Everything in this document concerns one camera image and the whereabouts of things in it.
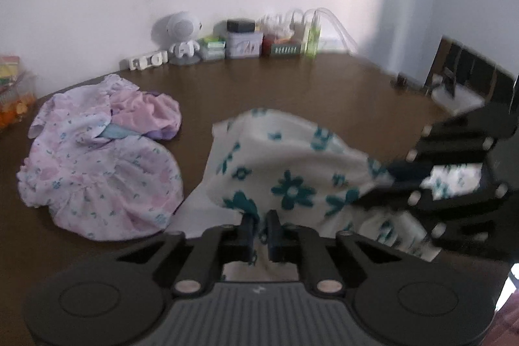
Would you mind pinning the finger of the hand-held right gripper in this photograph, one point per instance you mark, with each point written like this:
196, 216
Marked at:
446, 220
446, 147

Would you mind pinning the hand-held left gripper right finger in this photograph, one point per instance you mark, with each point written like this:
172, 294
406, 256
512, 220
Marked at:
273, 232

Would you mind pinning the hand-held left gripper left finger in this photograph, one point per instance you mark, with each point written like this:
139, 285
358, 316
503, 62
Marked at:
247, 228

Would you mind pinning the white cloth on chair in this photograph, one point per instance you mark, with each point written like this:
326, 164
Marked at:
458, 100

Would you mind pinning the dark wooden chair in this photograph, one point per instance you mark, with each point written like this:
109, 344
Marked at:
470, 66

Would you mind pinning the stack of green boxes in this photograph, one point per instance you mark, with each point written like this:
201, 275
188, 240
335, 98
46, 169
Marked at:
213, 48

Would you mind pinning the green spray bottle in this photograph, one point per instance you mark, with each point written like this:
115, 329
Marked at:
313, 38

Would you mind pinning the small black box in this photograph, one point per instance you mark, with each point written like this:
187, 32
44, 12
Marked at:
241, 25

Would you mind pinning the white robot toy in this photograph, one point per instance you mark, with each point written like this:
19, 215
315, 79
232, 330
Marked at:
180, 25

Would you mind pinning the white power strip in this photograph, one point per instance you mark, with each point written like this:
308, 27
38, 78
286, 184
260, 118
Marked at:
330, 44

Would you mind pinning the dark box with label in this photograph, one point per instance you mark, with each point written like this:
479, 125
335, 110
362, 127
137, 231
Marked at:
286, 48

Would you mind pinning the white green-flowered garment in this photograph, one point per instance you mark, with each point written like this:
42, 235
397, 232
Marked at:
284, 151

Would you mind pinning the pink floral dress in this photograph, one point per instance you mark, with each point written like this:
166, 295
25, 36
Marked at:
101, 175

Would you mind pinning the plain pink garment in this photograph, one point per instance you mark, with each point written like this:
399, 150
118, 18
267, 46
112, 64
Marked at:
154, 111

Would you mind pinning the printed tin box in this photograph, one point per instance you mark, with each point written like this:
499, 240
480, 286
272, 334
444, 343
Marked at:
243, 45

